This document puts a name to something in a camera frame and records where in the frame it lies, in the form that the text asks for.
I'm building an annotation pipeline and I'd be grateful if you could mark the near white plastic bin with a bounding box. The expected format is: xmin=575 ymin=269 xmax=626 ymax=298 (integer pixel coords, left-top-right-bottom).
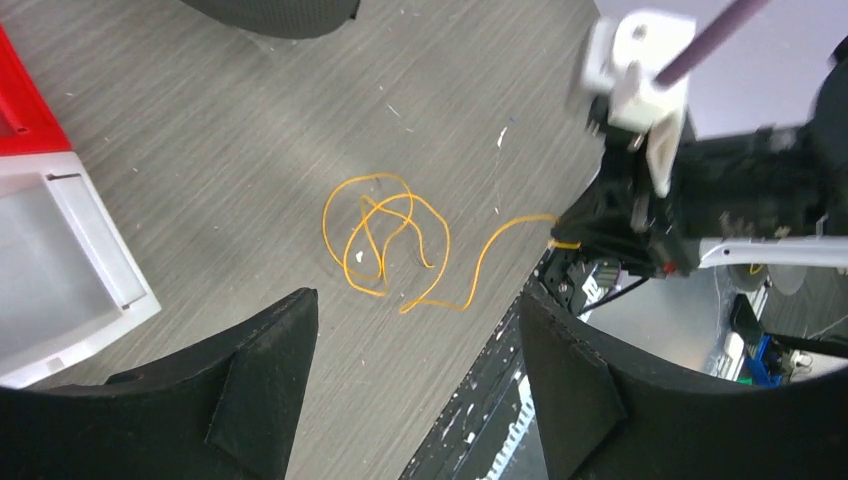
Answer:
xmin=1 ymin=152 xmax=161 ymax=389

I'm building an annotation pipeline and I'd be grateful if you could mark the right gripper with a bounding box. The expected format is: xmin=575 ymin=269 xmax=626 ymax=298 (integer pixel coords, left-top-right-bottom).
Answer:
xmin=552 ymin=112 xmax=847 ymax=277

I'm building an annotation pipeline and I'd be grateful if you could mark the black perforated spool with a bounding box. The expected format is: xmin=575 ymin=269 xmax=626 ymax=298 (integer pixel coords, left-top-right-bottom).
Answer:
xmin=182 ymin=0 xmax=360 ymax=40

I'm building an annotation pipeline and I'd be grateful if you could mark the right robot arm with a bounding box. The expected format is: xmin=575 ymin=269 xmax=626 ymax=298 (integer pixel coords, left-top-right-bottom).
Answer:
xmin=519 ymin=44 xmax=847 ymax=479

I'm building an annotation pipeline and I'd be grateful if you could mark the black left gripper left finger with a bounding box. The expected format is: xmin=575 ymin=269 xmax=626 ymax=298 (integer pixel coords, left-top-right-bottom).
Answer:
xmin=1 ymin=288 xmax=319 ymax=479

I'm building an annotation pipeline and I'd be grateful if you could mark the red plastic bin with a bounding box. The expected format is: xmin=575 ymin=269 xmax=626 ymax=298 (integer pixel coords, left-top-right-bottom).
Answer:
xmin=1 ymin=28 xmax=72 ymax=157

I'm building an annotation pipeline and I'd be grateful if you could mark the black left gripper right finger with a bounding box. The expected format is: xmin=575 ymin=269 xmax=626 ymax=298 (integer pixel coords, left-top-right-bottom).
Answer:
xmin=519 ymin=294 xmax=847 ymax=479

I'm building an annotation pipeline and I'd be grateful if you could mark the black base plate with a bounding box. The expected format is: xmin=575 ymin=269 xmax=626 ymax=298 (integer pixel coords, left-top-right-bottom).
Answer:
xmin=397 ymin=264 xmax=624 ymax=480

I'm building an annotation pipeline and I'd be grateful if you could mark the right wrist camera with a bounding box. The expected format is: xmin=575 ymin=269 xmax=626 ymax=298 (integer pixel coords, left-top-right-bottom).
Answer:
xmin=579 ymin=9 xmax=696 ymax=198

